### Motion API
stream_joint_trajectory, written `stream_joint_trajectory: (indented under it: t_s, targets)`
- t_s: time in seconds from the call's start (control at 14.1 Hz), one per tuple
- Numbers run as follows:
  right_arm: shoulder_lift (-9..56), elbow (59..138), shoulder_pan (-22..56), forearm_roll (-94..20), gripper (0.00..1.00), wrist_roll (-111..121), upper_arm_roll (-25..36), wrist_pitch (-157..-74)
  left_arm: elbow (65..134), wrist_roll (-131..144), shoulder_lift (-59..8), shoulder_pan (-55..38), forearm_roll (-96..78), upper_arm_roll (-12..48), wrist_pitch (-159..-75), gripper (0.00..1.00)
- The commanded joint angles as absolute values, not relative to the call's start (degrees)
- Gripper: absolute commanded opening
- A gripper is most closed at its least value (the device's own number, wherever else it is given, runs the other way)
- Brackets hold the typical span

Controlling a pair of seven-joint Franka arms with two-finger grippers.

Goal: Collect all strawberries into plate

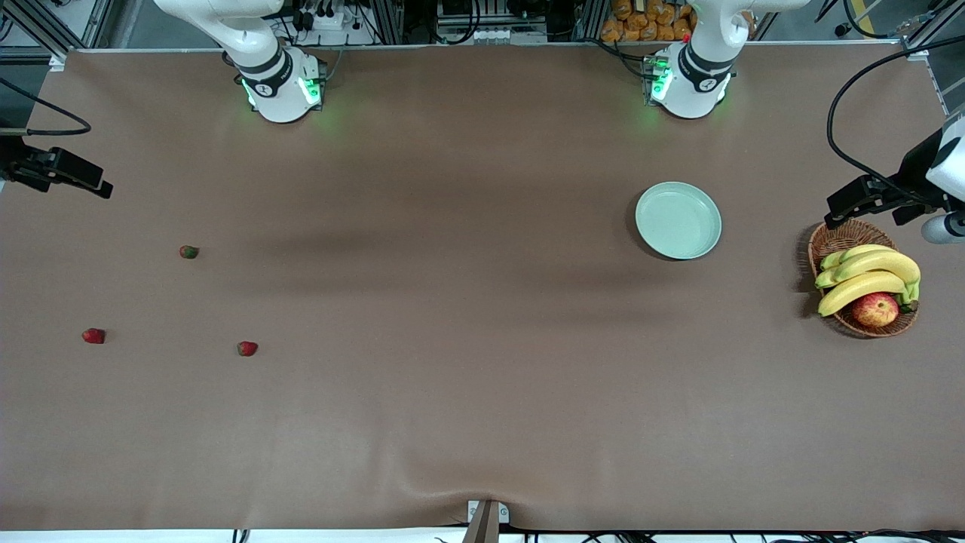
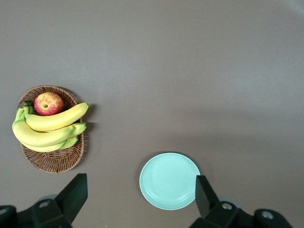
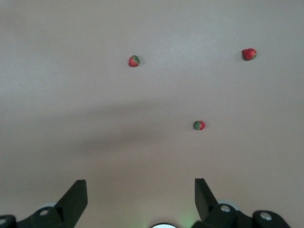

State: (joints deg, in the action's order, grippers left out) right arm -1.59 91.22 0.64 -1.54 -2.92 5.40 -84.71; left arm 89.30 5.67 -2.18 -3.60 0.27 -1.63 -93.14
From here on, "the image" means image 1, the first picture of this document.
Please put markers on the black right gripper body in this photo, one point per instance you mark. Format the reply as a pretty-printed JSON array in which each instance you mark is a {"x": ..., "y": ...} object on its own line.
[{"x": 16, "y": 164}]

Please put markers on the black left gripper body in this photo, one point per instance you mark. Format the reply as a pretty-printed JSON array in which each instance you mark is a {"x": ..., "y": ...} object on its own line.
[{"x": 914, "y": 171}]

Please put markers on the red strawberry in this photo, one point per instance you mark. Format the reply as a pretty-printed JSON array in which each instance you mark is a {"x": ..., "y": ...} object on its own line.
[
  {"x": 188, "y": 252},
  {"x": 93, "y": 335},
  {"x": 247, "y": 348}
]

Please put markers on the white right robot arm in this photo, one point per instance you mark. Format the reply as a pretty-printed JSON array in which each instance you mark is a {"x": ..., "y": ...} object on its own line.
[{"x": 279, "y": 94}]

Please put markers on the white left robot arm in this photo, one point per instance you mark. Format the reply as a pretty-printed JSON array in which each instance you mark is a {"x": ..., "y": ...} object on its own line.
[{"x": 697, "y": 94}]

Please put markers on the light green round plate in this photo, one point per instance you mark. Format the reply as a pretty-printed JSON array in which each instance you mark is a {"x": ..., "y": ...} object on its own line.
[{"x": 678, "y": 221}]

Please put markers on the brown wicker basket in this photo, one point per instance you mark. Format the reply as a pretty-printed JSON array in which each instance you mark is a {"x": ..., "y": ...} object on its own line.
[{"x": 833, "y": 240}]

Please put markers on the yellow banana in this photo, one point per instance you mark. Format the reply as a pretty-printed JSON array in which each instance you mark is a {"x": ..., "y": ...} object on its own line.
[
  {"x": 867, "y": 250},
  {"x": 882, "y": 264},
  {"x": 859, "y": 287}
]

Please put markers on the red apple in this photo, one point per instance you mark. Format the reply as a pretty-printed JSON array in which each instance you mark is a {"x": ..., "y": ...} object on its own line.
[{"x": 874, "y": 311}]

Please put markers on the bag of orange buns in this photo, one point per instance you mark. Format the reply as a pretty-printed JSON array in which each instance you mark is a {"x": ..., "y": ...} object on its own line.
[{"x": 648, "y": 23}]

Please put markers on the white power strip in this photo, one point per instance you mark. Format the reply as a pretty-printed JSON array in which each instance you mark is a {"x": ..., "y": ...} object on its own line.
[{"x": 332, "y": 20}]

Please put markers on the white socket bar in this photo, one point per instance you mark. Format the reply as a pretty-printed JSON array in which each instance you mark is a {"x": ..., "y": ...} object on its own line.
[{"x": 490, "y": 35}]

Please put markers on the table cover cloth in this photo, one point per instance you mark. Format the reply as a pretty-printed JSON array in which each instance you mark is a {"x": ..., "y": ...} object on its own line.
[{"x": 482, "y": 415}]

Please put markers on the white table corner bracket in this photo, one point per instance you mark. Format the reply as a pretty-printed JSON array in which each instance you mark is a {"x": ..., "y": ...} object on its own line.
[
  {"x": 57, "y": 62},
  {"x": 917, "y": 51}
]

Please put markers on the aluminium frame profile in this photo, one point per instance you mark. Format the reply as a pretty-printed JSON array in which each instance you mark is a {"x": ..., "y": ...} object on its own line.
[{"x": 98, "y": 23}]

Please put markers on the aluminium frame post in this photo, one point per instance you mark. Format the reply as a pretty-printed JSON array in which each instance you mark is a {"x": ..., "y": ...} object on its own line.
[{"x": 388, "y": 23}]

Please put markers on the grey metal pole bracket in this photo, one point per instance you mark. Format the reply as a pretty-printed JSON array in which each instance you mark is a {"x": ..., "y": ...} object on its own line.
[{"x": 486, "y": 524}]

